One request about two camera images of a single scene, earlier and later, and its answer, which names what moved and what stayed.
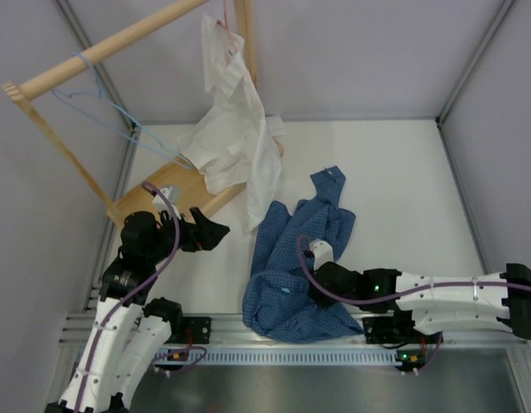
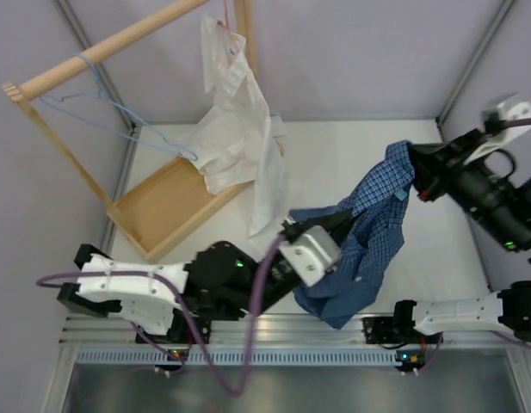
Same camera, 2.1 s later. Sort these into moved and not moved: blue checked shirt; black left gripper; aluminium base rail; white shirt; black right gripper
Moved: blue checked shirt; black left gripper; black right gripper
Not moved: white shirt; aluminium base rail
